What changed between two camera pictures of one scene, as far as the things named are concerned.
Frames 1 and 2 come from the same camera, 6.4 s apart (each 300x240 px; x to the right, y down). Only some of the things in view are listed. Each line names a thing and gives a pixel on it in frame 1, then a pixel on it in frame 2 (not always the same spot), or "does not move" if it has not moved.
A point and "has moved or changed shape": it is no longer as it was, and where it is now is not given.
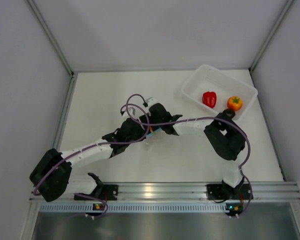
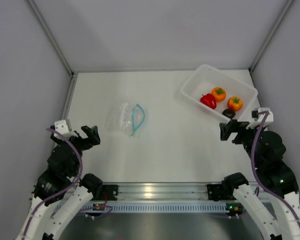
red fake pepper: x=209 y=99 has moved or changed shape
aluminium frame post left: x=55 y=43 does not move
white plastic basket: x=219 y=90 does not move
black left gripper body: x=139 y=136 -> x=80 y=143
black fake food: x=228 y=113 does not move
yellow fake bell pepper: x=235 y=103 does not move
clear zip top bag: x=154 y=140 -> x=125 y=118
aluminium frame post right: x=285 y=11 does not move
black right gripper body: x=152 y=119 -> x=245 y=136
